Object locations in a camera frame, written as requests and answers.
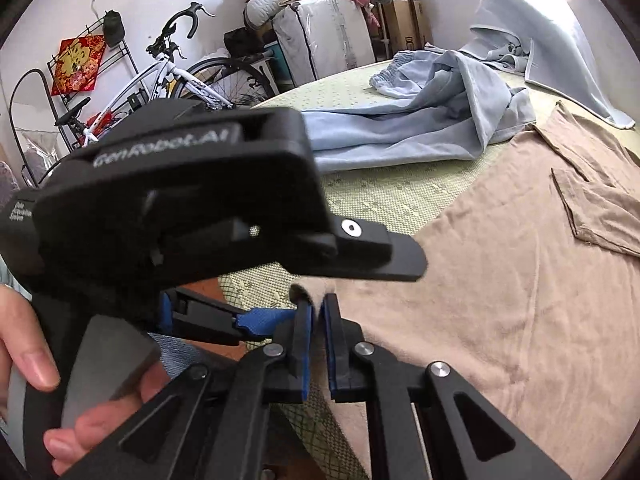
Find light blue blanket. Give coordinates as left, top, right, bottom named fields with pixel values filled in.
left=457, top=0, right=637, bottom=130

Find tan t-shirt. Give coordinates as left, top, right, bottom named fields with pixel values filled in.
left=292, top=100, right=640, bottom=480

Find black wire rack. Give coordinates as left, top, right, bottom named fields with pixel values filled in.
left=47, top=10, right=141, bottom=126

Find red wall decoration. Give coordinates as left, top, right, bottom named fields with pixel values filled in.
left=51, top=37, right=107, bottom=96

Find woven patterned bed mat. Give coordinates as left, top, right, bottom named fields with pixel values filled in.
left=217, top=57, right=640, bottom=480

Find white storage bag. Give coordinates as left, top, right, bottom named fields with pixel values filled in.
left=272, top=0, right=377, bottom=86

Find dark green cap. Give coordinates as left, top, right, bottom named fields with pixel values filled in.
left=102, top=10, right=126, bottom=48

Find light blue pants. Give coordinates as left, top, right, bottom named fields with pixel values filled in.
left=300, top=50, right=538, bottom=173

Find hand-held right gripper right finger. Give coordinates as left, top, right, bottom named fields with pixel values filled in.
left=320, top=293, right=573, bottom=480

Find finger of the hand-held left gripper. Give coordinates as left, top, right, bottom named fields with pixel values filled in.
left=292, top=220, right=428, bottom=281
left=162, top=290, right=298, bottom=345

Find arched standing mirror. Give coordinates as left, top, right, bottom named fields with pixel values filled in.
left=9, top=69, right=66, bottom=186

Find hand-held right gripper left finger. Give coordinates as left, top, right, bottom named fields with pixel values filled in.
left=60, top=296, right=316, bottom=480

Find cardboard box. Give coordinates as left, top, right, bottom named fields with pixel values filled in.
left=382, top=0, right=433, bottom=58

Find white bicycle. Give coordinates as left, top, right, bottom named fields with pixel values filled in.
left=55, top=2, right=278, bottom=151

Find person's left hand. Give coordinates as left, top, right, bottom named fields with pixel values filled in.
left=0, top=285, right=168, bottom=477

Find black bag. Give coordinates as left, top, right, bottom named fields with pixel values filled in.
left=223, top=26, right=273, bottom=58

